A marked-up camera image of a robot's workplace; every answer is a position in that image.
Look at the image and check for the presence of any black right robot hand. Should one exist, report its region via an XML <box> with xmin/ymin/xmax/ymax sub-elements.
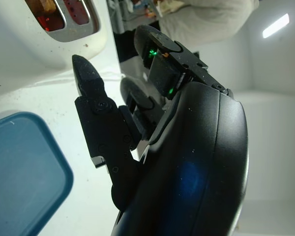
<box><xmin>72</xmin><ymin>24</ymin><xmax>250</xmax><ymax>236</ymax></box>

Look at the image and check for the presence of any brown toast slice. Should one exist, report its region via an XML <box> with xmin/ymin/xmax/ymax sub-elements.
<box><xmin>38</xmin><ymin>0</ymin><xmax>57</xmax><ymax>12</ymax></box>

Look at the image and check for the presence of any person in cream jacket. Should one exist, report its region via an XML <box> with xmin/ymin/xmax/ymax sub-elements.
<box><xmin>159</xmin><ymin>0</ymin><xmax>261</xmax><ymax>46</ymax></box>

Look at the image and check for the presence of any cream white two-slot toaster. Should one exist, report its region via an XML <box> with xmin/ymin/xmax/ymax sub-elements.
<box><xmin>0</xmin><ymin>0</ymin><xmax>109</xmax><ymax>83</ymax></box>

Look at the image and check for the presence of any teal plastic tray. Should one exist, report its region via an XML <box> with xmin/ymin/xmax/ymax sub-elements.
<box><xmin>0</xmin><ymin>112</ymin><xmax>74</xmax><ymax>236</ymax></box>

